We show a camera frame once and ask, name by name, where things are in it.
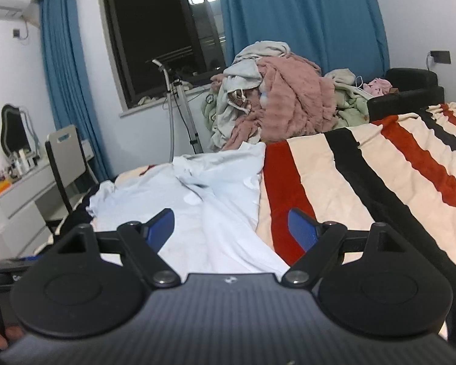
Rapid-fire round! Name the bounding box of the white t-shirt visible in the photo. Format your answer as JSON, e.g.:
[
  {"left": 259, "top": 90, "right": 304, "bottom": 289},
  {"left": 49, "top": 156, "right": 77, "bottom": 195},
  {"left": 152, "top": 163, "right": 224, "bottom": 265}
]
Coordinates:
[{"left": 86, "top": 143, "right": 288, "bottom": 279}]

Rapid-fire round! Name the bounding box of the person's left hand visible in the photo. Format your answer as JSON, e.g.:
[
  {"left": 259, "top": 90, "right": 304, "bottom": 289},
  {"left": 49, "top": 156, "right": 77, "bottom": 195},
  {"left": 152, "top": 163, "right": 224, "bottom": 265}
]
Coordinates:
[{"left": 0, "top": 325, "right": 24, "bottom": 350}]

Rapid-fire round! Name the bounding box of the white dressing table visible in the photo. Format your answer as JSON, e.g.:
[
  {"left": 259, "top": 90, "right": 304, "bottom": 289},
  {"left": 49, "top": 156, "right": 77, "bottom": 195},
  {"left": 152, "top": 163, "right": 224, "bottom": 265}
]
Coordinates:
[{"left": 0, "top": 138, "right": 95, "bottom": 260}]

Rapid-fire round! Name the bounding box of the grey black chair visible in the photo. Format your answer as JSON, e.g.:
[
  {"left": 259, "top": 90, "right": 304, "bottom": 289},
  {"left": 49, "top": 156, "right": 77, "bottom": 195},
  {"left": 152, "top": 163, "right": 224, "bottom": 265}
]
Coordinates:
[{"left": 45, "top": 124, "right": 98, "bottom": 228}]

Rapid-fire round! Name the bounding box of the striped red black cream blanket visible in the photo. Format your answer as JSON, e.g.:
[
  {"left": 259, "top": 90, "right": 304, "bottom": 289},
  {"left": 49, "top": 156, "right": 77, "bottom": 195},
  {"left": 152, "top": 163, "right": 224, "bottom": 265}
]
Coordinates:
[{"left": 33, "top": 83, "right": 456, "bottom": 343}]

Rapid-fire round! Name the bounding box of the pink fluffy blanket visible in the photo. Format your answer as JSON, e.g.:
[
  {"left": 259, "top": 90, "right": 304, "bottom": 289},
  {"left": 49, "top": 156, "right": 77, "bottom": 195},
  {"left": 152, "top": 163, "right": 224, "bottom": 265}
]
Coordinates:
[{"left": 220, "top": 54, "right": 337, "bottom": 151}]

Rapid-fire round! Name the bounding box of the light green blanket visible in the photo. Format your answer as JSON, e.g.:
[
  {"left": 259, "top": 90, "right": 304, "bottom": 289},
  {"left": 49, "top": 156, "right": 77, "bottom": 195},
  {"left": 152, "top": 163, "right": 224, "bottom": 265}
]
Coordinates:
[{"left": 324, "top": 68, "right": 371, "bottom": 129}]

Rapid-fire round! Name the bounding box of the black framed mirror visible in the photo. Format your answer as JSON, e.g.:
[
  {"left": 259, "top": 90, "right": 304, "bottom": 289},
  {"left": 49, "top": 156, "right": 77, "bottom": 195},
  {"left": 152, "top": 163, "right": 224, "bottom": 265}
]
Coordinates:
[{"left": 0, "top": 104, "right": 40, "bottom": 160}]

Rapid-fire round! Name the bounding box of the blue curtain left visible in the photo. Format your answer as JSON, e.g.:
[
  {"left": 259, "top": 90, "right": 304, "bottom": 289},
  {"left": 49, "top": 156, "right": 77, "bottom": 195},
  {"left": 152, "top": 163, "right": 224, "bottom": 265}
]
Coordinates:
[{"left": 38, "top": 0, "right": 111, "bottom": 181}]

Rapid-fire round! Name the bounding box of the blue curtain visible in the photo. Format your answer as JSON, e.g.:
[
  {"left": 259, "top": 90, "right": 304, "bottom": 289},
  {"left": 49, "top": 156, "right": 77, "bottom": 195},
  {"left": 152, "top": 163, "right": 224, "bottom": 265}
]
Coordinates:
[
  {"left": 221, "top": 0, "right": 390, "bottom": 81},
  {"left": 38, "top": 0, "right": 111, "bottom": 181}
]

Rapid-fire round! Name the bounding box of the silver tripod stand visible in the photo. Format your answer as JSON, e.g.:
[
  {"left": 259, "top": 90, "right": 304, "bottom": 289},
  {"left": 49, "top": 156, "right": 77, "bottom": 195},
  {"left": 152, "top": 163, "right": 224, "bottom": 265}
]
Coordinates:
[{"left": 150, "top": 59, "right": 203, "bottom": 162}]

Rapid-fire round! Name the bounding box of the small pink garment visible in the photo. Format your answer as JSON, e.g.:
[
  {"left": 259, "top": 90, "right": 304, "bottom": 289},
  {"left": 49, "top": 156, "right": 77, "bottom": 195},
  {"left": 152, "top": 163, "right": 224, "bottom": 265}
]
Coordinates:
[{"left": 363, "top": 78, "right": 392, "bottom": 97}]

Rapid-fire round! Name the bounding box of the beige grey garment on pile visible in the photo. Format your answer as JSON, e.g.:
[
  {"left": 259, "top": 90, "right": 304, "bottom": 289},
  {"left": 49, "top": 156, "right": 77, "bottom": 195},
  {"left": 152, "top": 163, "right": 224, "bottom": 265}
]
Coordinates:
[{"left": 210, "top": 40, "right": 291, "bottom": 151}]

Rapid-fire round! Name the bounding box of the black sofa chair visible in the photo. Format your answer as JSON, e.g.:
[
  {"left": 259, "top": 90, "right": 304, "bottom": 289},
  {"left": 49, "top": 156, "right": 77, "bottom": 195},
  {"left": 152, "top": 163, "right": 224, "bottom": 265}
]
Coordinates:
[{"left": 367, "top": 68, "right": 445, "bottom": 122}]

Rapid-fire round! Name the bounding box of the blue curtain right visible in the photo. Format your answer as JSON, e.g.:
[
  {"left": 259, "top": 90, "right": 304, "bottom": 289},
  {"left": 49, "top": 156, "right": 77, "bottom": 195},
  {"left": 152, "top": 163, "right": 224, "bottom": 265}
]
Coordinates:
[{"left": 221, "top": 0, "right": 390, "bottom": 81}]

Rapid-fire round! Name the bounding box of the dark window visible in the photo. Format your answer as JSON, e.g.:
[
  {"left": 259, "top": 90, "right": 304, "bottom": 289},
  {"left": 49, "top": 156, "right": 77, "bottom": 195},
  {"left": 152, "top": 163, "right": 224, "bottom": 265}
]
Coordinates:
[{"left": 104, "top": 0, "right": 226, "bottom": 109}]

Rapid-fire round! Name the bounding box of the wall socket with plug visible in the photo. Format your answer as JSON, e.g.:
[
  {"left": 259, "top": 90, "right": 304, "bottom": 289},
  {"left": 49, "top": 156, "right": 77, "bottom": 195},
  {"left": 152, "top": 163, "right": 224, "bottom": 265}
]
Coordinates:
[{"left": 426, "top": 50, "right": 451, "bottom": 70}]

